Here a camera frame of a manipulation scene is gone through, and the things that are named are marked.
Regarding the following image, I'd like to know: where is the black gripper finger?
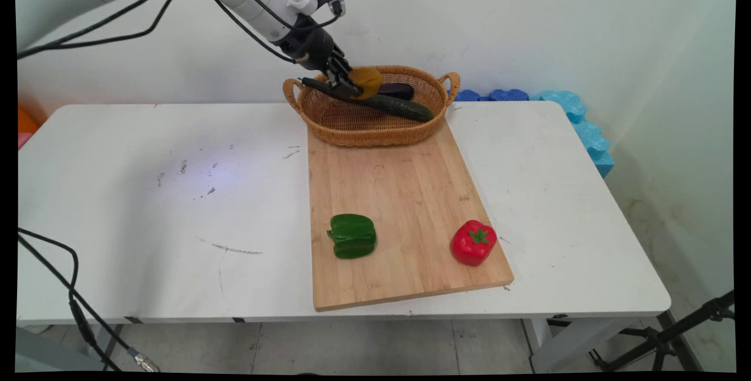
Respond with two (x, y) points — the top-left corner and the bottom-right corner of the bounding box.
(333, 51), (357, 78)
(324, 69), (362, 100)

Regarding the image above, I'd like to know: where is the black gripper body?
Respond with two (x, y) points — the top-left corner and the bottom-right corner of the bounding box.
(279, 15), (348, 72)

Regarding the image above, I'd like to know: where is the brown potato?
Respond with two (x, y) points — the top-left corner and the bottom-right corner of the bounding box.
(351, 66), (384, 100)

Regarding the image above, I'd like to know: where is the woven wicker basket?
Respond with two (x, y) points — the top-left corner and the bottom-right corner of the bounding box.
(283, 65), (461, 148)

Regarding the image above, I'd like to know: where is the dark purple eggplant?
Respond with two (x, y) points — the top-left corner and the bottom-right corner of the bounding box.
(378, 82), (415, 101)

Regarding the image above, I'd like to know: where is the dark green cucumber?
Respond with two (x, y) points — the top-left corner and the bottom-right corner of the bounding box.
(300, 77), (435, 123)

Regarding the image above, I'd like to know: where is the bamboo cutting board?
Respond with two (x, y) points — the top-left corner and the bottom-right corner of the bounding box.
(306, 118), (515, 312)

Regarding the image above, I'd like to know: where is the green bell pepper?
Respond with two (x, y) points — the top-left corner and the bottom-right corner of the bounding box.
(326, 213), (378, 260)

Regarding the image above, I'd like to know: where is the dark blue foam mat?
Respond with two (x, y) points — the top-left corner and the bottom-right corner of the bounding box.
(452, 88), (532, 103)

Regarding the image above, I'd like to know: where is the red tomato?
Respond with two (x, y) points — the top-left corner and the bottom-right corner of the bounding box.
(450, 220), (498, 267)

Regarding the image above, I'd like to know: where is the light blue foam mat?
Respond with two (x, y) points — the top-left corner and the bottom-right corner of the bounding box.
(539, 90), (616, 178)

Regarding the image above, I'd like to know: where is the orange box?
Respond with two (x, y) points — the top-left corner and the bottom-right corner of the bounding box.
(16, 105), (40, 150)

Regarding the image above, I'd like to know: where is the white table leg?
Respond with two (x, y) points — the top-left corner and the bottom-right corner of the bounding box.
(521, 312), (667, 373)

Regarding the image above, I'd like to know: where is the grey table leg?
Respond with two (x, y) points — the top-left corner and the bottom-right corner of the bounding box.
(88, 323), (125, 365)

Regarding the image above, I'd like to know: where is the black tripod stand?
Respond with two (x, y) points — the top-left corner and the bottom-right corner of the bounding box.
(588, 289), (736, 373)

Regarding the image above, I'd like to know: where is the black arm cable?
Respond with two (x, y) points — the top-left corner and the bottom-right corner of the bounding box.
(16, 0), (197, 61)
(202, 0), (344, 66)

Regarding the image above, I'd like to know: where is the black cable with metal connector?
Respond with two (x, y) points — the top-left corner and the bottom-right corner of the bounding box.
(16, 227), (161, 373)

